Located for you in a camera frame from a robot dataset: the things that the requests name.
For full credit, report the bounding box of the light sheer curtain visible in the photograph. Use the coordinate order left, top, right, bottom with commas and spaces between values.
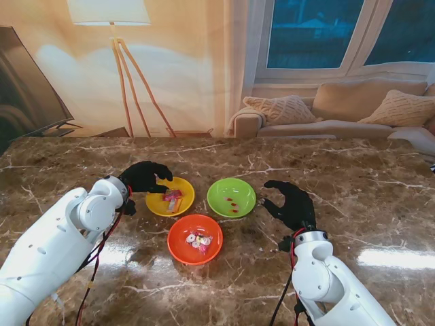
217, 0, 273, 137

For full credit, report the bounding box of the pink candy packet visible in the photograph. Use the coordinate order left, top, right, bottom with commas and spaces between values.
162, 189, 184, 202

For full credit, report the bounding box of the red black right arm cable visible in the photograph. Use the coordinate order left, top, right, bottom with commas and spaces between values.
270, 228, 313, 326

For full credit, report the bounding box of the yellow plastic bowl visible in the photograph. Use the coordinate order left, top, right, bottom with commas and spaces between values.
145, 176, 196, 217

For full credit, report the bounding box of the green plastic bowl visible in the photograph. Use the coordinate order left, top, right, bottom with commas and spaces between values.
207, 177, 257, 219

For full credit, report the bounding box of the red black arm cable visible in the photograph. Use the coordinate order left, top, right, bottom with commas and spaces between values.
270, 228, 313, 326
25, 185, 132, 326

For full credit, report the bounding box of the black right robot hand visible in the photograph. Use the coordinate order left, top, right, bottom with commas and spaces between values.
261, 179, 317, 232

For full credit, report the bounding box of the red black left arm cable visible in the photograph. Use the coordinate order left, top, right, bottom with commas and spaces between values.
25, 185, 132, 326

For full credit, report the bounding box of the flat screen television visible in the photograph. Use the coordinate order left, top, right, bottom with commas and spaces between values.
0, 25, 82, 137

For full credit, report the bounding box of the beige sofa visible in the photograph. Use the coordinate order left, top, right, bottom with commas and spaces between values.
229, 79, 435, 157

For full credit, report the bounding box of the wooden tripod floor lamp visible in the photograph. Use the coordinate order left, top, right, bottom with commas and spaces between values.
67, 0, 177, 139

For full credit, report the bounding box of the cream knitted pillow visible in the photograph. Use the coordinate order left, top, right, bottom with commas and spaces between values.
358, 90, 435, 127
243, 94, 324, 126

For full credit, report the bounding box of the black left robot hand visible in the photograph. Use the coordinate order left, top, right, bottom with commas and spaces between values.
118, 161, 174, 194

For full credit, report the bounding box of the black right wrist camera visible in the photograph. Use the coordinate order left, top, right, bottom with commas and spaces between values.
277, 236, 295, 253

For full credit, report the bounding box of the orange plastic bowl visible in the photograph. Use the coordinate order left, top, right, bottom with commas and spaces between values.
167, 213, 224, 266

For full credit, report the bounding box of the white framed window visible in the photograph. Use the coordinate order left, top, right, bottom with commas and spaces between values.
254, 0, 435, 84

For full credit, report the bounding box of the clear ring candy packet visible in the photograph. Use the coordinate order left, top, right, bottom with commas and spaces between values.
184, 229, 214, 254

